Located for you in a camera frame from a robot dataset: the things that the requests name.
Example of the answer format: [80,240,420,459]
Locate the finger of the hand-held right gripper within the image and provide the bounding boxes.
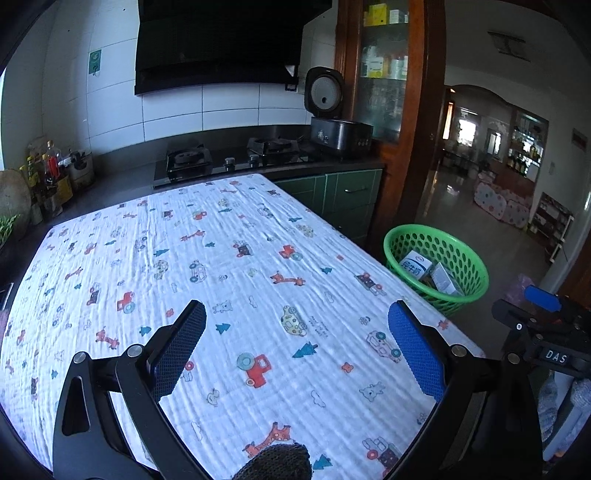
[525,285,563,313]

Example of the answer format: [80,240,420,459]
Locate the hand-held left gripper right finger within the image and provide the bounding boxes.
[383,300,543,480]

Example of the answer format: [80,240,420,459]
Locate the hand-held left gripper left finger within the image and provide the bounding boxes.
[52,300,218,480]

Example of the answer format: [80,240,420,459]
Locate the green plastic basket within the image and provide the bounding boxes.
[383,224,490,317]

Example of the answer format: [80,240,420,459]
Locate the white carton box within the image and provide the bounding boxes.
[425,262,465,296]

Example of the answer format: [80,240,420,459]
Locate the white milk carton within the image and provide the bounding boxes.
[399,251,435,281]

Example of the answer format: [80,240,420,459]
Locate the person's right hand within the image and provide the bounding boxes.
[538,376,591,462]

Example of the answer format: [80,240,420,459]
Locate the person's left hand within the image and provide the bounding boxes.
[231,440,314,480]

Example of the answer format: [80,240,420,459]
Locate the pink plastic bag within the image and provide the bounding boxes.
[505,274,536,301]

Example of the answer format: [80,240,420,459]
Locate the wooden shelf rack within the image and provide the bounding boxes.
[526,191,575,264]

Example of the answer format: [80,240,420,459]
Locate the cartoon printed white tablecloth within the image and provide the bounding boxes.
[0,173,485,480]

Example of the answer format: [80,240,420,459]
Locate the dotted playpen fence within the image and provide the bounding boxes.
[473,181,532,232]

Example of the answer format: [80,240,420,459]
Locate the glass display cabinet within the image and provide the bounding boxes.
[505,104,550,185]

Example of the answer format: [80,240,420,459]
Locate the green base cabinets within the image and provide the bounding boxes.
[272,168,384,252]

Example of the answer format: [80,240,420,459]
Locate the black gas stove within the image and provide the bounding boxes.
[152,136,324,190]

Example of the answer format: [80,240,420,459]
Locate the wooden glass door cabinet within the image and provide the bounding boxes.
[335,0,446,245]

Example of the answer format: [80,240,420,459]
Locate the green vegetables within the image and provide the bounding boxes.
[0,212,21,245]

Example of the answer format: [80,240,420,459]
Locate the cluster of condiment bottles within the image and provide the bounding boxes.
[18,138,95,222]

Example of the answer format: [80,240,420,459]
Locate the pale round squash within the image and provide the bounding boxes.
[0,168,33,227]

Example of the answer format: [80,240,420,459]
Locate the black rice cooker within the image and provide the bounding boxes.
[304,66,374,161]

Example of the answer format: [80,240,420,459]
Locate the ceiling vent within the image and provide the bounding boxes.
[487,30,529,61]

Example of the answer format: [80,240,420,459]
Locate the boxes on cabinet shelves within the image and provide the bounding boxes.
[362,2,409,79]

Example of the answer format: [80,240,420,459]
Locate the black range hood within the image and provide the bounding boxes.
[134,0,333,97]

